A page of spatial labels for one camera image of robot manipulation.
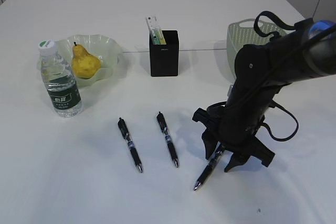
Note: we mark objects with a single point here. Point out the yellow utility knife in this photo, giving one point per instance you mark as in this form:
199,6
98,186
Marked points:
161,37

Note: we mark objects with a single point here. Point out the black square pen holder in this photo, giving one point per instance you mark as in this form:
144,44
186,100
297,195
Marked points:
164,58

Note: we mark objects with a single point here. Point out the clear water bottle green label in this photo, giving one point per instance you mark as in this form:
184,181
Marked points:
59,80

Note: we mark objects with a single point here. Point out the green plastic woven basket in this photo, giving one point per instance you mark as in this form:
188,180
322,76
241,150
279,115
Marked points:
239,34

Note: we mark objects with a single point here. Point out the clear plastic ruler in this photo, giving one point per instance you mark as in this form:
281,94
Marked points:
152,24

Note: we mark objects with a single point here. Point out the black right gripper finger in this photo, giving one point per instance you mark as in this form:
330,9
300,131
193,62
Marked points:
237,159
211,144

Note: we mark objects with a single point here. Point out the black pen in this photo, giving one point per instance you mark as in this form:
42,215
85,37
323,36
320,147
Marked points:
209,168
168,139
131,146

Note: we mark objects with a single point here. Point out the green wavy glass plate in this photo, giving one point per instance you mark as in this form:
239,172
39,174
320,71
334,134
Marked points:
106,49

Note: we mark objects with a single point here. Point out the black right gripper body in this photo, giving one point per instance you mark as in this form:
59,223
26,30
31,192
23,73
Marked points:
231,136

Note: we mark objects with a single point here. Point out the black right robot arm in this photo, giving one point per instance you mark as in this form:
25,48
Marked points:
306,52

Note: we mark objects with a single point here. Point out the yellow pear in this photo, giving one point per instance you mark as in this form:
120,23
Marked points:
84,64

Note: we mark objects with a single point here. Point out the teal utility knife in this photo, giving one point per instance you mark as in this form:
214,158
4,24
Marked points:
154,38

